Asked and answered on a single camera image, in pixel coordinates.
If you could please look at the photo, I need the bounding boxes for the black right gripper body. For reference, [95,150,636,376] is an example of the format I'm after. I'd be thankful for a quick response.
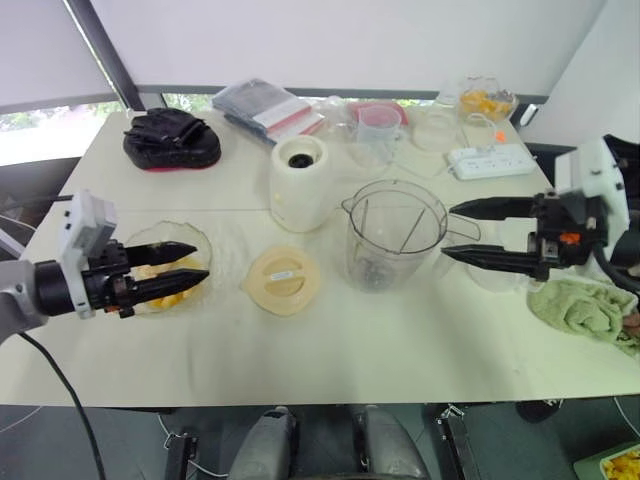
[524,188,609,284]

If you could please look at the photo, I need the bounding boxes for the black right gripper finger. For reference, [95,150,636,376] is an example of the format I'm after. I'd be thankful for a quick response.
[447,195,539,222]
[439,244,540,281]

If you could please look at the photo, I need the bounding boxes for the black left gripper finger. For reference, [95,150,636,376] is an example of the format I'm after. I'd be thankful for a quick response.
[123,240,199,267]
[131,270,211,307]

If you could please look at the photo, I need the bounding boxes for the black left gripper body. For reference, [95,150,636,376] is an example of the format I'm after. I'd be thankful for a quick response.
[81,239,139,320]

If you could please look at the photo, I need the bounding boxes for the cream blender lid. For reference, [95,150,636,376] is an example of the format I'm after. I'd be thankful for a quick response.
[240,243,322,318]

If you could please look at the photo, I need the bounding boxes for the yellow food pieces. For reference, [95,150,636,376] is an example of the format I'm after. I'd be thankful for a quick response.
[132,242,204,310]

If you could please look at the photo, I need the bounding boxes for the glass bowl of mixed fruit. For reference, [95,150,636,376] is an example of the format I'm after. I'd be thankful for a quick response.
[456,75,519,125]

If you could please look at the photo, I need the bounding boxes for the tray of yellow food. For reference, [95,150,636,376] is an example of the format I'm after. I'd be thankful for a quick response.
[572,441,640,480]

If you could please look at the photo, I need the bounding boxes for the glass bowl with scalloped rim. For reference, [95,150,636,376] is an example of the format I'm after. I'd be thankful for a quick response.
[121,220,215,317]

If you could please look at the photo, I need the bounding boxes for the white power strip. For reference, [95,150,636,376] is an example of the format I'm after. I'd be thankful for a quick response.
[446,145,538,181]

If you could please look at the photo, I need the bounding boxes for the green towel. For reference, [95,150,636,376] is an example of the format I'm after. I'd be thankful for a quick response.
[529,278,640,357]

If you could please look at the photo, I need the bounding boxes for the clear round plastic container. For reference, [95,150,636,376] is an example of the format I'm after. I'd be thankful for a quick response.
[411,106,465,152]

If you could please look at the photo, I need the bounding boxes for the clear blender jar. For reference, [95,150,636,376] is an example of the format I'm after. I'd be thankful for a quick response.
[341,179,483,294]

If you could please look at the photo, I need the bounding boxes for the black bag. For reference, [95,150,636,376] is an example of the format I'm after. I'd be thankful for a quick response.
[602,133,640,174]

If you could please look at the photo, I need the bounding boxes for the black fabric pouch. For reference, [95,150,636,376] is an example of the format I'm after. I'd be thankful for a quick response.
[122,106,223,173]

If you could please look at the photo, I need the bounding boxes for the clear drinking glass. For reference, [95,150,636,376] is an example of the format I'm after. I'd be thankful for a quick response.
[434,79,464,112]

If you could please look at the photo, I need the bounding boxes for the clear measuring cup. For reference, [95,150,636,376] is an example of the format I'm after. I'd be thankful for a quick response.
[348,105,407,167]

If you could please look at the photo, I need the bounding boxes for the red plastic lid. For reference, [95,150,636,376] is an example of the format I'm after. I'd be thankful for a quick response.
[347,101,409,127]

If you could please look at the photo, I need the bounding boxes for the cream blender base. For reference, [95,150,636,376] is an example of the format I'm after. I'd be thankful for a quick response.
[269,135,334,234]

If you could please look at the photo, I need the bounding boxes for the black table leg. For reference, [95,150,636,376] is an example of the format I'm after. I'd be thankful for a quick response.
[433,403,482,480]
[163,431,199,480]

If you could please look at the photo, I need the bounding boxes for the stack of zip bags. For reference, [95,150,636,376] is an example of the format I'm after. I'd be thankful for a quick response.
[211,77,327,147]

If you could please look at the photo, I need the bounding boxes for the dark rounded grey shape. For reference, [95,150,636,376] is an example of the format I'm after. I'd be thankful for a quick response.
[348,402,427,480]
[228,405,297,480]

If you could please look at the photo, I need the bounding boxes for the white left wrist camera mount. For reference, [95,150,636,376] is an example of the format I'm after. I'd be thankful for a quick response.
[58,189,119,320]

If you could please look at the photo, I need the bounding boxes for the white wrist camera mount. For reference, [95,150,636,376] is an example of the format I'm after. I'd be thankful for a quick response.
[58,189,119,320]
[553,137,631,251]

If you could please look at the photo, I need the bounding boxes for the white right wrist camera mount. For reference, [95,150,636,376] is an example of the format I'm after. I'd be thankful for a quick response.
[553,137,631,251]

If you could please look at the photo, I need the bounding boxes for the white power strip cord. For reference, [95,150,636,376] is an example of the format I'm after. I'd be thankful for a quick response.
[466,113,503,147]

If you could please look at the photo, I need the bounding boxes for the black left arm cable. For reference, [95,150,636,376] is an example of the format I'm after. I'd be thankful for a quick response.
[18,331,107,480]

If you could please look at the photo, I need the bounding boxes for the black window frame post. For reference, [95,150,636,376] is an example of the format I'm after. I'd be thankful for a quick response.
[63,0,147,114]

